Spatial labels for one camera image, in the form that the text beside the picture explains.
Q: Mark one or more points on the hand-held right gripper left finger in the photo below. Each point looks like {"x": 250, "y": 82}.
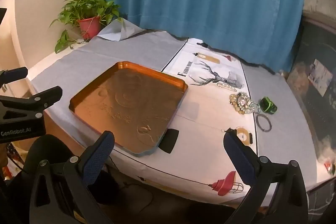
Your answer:
{"x": 98, "y": 158}

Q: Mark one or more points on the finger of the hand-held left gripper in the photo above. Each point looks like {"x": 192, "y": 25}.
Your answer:
{"x": 15, "y": 74}
{"x": 50, "y": 94}

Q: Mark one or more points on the blue curtain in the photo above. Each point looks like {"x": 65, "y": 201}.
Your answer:
{"x": 210, "y": 3}

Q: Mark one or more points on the green plant in red pot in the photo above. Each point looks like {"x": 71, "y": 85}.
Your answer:
{"x": 89, "y": 26}

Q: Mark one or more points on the black green wristwatch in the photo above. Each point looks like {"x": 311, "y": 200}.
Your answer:
{"x": 267, "y": 106}

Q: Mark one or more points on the orange metal tray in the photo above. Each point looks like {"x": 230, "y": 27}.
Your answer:
{"x": 126, "y": 108}

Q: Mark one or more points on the white picture card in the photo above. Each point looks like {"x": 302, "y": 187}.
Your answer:
{"x": 319, "y": 74}

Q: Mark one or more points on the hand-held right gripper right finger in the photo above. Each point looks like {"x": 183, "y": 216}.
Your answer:
{"x": 240, "y": 158}

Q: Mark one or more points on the red white patterned cloth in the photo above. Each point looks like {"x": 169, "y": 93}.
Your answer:
{"x": 11, "y": 154}

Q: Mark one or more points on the dark printed cloth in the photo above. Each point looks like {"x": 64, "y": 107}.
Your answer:
{"x": 309, "y": 108}

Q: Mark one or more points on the grey white printed tablecloth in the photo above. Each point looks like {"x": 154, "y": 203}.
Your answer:
{"x": 210, "y": 134}

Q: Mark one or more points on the floral patterned cloth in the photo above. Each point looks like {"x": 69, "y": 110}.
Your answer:
{"x": 326, "y": 153}

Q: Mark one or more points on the thin metal bangle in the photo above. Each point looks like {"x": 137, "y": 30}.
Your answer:
{"x": 257, "y": 121}

